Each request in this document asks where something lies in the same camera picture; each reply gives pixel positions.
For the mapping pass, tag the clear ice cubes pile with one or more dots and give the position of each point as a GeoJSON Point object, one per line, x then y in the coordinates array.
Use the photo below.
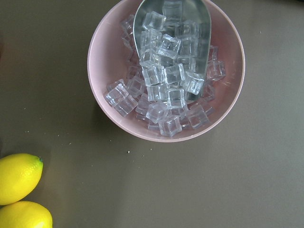
{"type": "Point", "coordinates": [129, 94]}

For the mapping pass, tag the yellow lemon near strawberry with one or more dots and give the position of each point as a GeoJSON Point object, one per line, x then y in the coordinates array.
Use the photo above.
{"type": "Point", "coordinates": [19, 175]}

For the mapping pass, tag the pink bowl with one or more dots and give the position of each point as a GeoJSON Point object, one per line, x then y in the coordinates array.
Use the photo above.
{"type": "Point", "coordinates": [106, 62]}

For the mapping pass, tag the yellow lemon far right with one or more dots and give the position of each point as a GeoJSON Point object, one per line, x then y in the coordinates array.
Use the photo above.
{"type": "Point", "coordinates": [25, 214]}

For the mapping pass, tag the metal ice scoop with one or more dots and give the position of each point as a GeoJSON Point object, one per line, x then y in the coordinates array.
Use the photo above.
{"type": "Point", "coordinates": [172, 39]}

